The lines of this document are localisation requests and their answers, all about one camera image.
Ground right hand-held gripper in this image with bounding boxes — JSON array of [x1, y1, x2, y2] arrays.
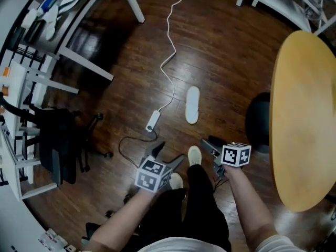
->
[[201, 135, 252, 180]]

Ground person's left leg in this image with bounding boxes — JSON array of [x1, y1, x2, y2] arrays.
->
[[143, 187, 187, 246]]

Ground person's right leg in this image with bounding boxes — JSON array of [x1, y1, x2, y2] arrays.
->
[[182, 163, 232, 249]]

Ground round wooden table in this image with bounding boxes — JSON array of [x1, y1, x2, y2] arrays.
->
[[244, 30, 336, 213]]

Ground black cable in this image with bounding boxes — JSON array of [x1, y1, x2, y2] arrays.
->
[[118, 130, 161, 167]]

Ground person's left forearm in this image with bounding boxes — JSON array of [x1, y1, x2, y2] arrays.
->
[[88, 185, 158, 252]]

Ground person's white shirt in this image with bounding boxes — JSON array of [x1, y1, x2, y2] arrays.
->
[[136, 234, 308, 252]]

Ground person's right forearm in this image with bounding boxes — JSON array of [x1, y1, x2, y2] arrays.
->
[[225, 165, 279, 246]]

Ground blue packet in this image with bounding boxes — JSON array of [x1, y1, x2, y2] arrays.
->
[[39, 0, 55, 13]]

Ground small packets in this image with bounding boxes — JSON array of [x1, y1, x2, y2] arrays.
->
[[38, 227, 79, 252]]

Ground white power cable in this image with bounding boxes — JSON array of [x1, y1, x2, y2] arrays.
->
[[153, 0, 192, 115]]

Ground person's leg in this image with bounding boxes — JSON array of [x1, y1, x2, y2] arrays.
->
[[182, 163, 232, 249], [143, 187, 187, 246]]

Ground tall white shelf unit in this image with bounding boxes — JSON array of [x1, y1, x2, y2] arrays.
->
[[235, 0, 336, 35]]

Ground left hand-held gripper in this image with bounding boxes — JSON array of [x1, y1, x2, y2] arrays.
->
[[134, 141, 186, 193]]

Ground person's beige shoe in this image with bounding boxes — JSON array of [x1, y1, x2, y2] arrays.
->
[[187, 145, 203, 167], [169, 172, 184, 190]]

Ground small white table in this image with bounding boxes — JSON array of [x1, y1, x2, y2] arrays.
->
[[118, 0, 184, 24]]

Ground black swivel office chair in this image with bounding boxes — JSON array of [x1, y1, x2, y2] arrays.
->
[[0, 92, 114, 186]]

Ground white power strip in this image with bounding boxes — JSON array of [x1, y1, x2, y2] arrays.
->
[[145, 110, 161, 133]]

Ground white-legged side table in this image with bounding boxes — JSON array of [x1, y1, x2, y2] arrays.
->
[[0, 59, 79, 94], [0, 0, 115, 82]]

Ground white storage rack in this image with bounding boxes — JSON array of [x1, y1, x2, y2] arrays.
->
[[0, 48, 60, 202]]

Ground person's left beige shoe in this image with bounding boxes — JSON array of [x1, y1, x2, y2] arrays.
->
[[169, 172, 184, 190]]

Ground person's right beige shoe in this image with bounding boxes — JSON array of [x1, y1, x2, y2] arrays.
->
[[187, 145, 203, 167]]

